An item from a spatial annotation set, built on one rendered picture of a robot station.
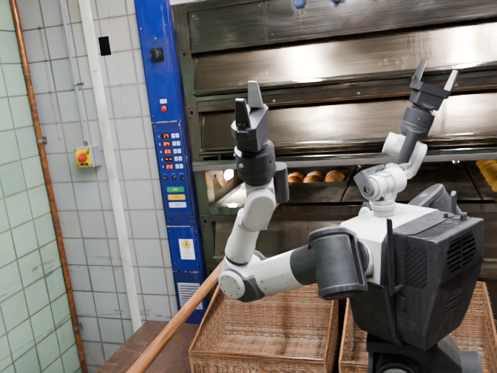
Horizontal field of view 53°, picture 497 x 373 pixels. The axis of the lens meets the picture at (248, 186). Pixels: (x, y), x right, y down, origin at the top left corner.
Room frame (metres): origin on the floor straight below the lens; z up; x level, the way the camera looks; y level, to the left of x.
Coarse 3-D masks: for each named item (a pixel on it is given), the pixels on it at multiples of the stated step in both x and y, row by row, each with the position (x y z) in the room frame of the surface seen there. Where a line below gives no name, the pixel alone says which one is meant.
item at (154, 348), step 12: (276, 204) 2.13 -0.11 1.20; (216, 276) 1.40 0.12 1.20; (204, 288) 1.31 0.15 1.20; (192, 300) 1.24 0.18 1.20; (180, 312) 1.18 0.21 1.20; (168, 324) 1.12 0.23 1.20; (180, 324) 1.14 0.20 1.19; (168, 336) 1.08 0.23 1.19; (156, 348) 1.02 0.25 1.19; (144, 360) 0.97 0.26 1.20; (132, 372) 0.93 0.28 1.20
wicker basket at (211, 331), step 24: (312, 288) 2.09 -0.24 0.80; (216, 312) 2.08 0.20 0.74; (240, 312) 2.16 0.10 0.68; (264, 312) 2.13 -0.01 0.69; (288, 312) 2.09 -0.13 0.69; (312, 312) 2.06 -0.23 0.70; (336, 312) 1.98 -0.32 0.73; (216, 336) 2.07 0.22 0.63; (240, 336) 2.11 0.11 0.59; (264, 336) 2.09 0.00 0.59; (288, 336) 2.06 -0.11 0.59; (312, 336) 2.04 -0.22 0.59; (336, 336) 1.93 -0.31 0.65; (192, 360) 1.80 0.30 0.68; (216, 360) 1.76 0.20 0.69; (240, 360) 1.91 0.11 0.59; (264, 360) 1.70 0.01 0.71; (288, 360) 1.67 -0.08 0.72; (312, 360) 1.64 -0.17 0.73
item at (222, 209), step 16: (224, 208) 2.26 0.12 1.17; (240, 208) 2.23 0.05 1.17; (288, 208) 2.16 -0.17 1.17; (304, 208) 2.14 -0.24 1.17; (320, 208) 2.11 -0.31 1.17; (336, 208) 2.09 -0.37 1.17; (352, 208) 2.07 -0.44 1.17; (464, 208) 1.93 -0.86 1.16; (480, 208) 1.91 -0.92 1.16; (496, 208) 1.89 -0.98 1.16
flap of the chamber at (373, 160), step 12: (432, 156) 1.83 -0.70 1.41; (444, 156) 1.81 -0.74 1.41; (456, 156) 1.80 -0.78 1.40; (468, 156) 1.79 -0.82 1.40; (480, 156) 1.77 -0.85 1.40; (492, 156) 1.76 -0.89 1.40; (192, 168) 2.14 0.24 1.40; (204, 168) 2.12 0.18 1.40; (216, 168) 2.10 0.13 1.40; (228, 168) 2.09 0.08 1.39
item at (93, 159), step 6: (78, 150) 2.41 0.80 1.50; (84, 150) 2.40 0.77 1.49; (90, 150) 2.39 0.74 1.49; (96, 150) 2.43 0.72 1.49; (90, 156) 2.39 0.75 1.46; (96, 156) 2.42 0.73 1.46; (78, 162) 2.42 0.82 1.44; (84, 162) 2.40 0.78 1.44; (90, 162) 2.39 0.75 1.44; (96, 162) 2.42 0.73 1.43
